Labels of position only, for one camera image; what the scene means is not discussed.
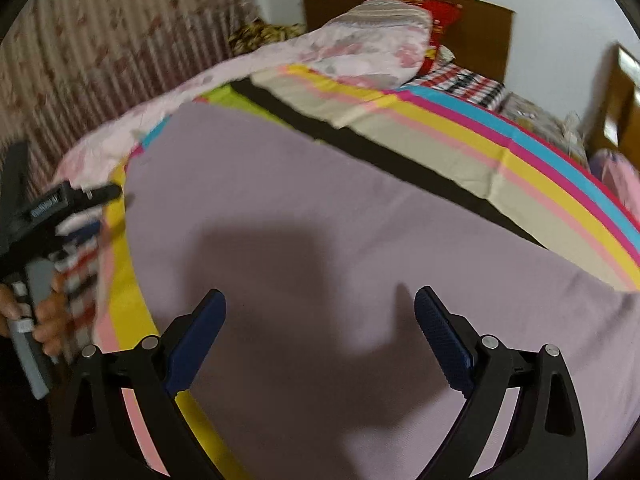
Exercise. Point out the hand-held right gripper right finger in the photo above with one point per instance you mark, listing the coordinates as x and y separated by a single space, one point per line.
442 340

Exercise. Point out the person's left hand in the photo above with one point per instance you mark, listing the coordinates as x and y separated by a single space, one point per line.
50 315

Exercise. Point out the glossy brown headboard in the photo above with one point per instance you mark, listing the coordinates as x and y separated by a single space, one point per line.
620 95

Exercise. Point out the brown patterned blanket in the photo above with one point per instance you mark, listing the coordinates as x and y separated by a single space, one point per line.
265 35

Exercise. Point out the covered nightstand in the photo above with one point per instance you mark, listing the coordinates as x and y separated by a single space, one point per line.
535 115

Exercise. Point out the dark wooden headboard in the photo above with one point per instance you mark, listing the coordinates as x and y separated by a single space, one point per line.
485 35

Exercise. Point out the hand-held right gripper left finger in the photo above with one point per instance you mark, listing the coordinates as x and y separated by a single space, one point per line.
197 340

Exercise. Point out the pink floral quilt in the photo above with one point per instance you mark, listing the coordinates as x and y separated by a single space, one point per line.
300 55

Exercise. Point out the pink bed sheet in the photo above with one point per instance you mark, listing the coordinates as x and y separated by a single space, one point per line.
617 180

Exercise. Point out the rainbow striped blanket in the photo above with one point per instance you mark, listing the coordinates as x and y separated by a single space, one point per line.
500 160

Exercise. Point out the red embroidered pillow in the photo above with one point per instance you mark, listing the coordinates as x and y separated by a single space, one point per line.
442 17

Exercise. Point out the floral pleated curtain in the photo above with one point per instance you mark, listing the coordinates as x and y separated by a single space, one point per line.
100 45

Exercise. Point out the purple pants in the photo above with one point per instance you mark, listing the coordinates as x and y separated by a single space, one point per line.
350 210

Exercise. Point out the grey zigzag pillow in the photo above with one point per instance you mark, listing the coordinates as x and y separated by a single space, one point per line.
385 12

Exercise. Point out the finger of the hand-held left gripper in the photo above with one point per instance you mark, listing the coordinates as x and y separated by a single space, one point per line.
102 193

